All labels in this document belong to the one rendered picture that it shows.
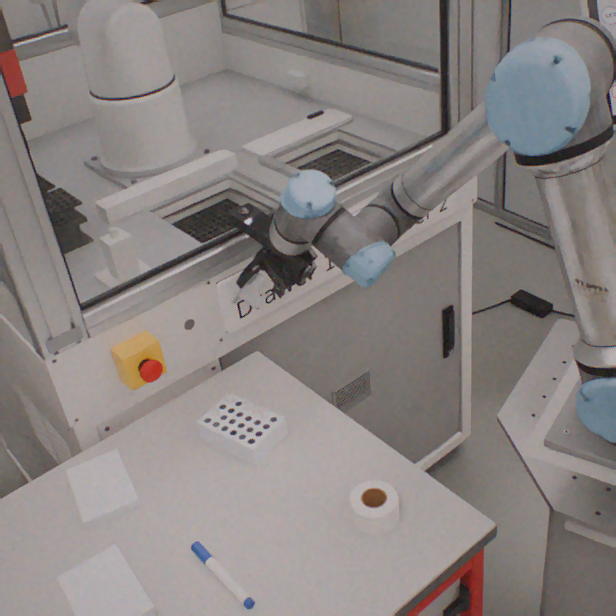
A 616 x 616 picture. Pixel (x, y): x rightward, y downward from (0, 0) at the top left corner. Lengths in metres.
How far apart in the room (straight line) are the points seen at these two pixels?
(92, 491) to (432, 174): 0.71
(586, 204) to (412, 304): 0.92
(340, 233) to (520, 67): 0.39
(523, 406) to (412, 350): 0.60
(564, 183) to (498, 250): 2.24
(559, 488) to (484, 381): 1.35
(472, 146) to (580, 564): 0.75
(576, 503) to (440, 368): 0.89
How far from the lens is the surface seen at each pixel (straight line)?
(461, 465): 2.33
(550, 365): 1.47
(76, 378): 1.37
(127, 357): 1.34
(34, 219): 1.24
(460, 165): 1.19
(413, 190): 1.24
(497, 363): 2.66
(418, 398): 2.05
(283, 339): 1.62
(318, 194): 1.18
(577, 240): 1.02
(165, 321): 1.41
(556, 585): 1.58
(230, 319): 1.48
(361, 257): 1.18
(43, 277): 1.27
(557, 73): 0.93
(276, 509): 1.25
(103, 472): 1.35
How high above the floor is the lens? 1.69
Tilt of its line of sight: 35 degrees down
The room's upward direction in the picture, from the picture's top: 7 degrees counter-clockwise
